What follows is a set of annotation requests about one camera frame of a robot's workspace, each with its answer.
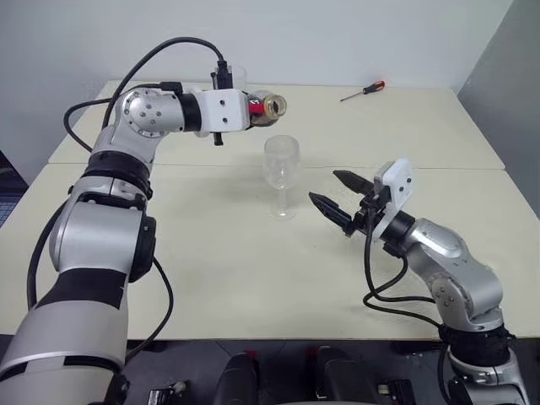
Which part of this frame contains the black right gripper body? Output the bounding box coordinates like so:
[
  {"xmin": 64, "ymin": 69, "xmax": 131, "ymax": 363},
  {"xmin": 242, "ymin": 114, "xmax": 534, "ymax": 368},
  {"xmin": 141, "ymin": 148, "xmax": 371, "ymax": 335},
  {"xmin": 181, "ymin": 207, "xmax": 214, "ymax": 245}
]
[{"xmin": 352, "ymin": 186, "xmax": 392, "ymax": 236}]

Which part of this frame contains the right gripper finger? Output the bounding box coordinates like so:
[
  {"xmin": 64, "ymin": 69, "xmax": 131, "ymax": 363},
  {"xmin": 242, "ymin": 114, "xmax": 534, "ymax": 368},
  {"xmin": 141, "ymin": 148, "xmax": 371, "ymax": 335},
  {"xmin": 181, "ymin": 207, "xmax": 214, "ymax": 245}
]
[
  {"xmin": 309, "ymin": 192, "xmax": 355, "ymax": 237},
  {"xmin": 332, "ymin": 169, "xmax": 375, "ymax": 196}
]

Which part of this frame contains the red label drink bottle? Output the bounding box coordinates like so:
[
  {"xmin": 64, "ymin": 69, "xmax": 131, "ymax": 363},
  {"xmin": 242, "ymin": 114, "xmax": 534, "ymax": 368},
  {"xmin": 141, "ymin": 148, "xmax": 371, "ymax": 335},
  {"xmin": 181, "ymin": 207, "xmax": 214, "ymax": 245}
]
[{"xmin": 246, "ymin": 90, "xmax": 288, "ymax": 128}]

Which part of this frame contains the clear wine glass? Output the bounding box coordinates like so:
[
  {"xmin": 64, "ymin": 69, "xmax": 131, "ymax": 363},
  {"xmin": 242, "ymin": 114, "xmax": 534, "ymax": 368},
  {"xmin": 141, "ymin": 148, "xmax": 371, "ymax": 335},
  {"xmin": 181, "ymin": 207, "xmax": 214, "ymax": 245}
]
[{"xmin": 263, "ymin": 134, "xmax": 301, "ymax": 221}]

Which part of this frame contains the clear glass tumbler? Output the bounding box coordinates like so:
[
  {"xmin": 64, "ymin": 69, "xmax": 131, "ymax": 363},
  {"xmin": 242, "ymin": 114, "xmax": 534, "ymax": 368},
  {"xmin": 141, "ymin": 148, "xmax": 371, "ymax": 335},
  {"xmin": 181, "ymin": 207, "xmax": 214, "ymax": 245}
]
[{"xmin": 231, "ymin": 65, "xmax": 248, "ymax": 92}]

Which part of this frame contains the dark rounded shape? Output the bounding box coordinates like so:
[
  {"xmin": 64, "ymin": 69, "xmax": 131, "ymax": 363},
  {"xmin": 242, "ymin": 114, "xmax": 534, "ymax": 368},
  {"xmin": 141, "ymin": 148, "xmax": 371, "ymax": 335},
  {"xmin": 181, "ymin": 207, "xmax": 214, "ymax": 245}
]
[
  {"xmin": 314, "ymin": 345, "xmax": 376, "ymax": 405},
  {"xmin": 214, "ymin": 352, "xmax": 261, "ymax": 405}
]

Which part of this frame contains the black block with white tag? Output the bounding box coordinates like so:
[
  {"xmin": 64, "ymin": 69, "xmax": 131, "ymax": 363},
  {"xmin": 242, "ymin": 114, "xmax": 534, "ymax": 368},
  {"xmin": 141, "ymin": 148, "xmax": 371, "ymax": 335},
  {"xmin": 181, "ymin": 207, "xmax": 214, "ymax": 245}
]
[
  {"xmin": 377, "ymin": 379, "xmax": 413, "ymax": 400},
  {"xmin": 148, "ymin": 381, "xmax": 187, "ymax": 402}
]

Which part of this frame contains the dark blue crate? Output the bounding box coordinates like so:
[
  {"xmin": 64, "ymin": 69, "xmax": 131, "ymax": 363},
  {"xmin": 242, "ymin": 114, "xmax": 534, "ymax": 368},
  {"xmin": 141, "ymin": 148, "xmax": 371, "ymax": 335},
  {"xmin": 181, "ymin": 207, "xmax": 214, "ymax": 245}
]
[{"xmin": 0, "ymin": 149, "xmax": 29, "ymax": 231}]

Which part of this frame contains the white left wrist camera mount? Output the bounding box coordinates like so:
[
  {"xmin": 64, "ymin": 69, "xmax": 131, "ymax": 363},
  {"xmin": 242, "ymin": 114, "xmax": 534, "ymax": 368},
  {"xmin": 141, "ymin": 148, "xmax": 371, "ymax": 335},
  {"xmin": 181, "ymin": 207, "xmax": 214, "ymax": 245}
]
[{"xmin": 187, "ymin": 85, "xmax": 251, "ymax": 137}]

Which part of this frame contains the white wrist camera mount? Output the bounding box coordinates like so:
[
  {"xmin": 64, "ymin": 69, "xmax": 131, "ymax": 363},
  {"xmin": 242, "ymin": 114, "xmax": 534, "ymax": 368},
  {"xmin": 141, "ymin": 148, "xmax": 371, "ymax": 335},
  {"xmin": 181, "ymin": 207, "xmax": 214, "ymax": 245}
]
[
  {"xmin": 187, "ymin": 85, "xmax": 251, "ymax": 137},
  {"xmin": 373, "ymin": 158, "xmax": 413, "ymax": 244}
]

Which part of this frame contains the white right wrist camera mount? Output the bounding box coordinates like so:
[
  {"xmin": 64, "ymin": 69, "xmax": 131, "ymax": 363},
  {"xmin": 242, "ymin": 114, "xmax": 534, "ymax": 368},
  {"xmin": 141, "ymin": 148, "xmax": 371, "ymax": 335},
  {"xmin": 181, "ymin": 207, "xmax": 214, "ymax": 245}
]
[{"xmin": 373, "ymin": 158, "xmax": 413, "ymax": 244}]

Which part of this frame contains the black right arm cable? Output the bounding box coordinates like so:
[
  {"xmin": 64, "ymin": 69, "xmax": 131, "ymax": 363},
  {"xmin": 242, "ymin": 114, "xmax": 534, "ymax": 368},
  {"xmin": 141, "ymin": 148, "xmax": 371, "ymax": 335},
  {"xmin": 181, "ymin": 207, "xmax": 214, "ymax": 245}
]
[{"xmin": 362, "ymin": 219, "xmax": 455, "ymax": 393}]

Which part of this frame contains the red black handled screwdriver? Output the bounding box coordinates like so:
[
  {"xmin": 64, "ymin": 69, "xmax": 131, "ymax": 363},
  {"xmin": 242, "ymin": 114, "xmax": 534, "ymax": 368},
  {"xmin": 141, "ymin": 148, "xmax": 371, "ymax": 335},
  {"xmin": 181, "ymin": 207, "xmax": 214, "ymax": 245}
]
[{"xmin": 340, "ymin": 79, "xmax": 386, "ymax": 103}]

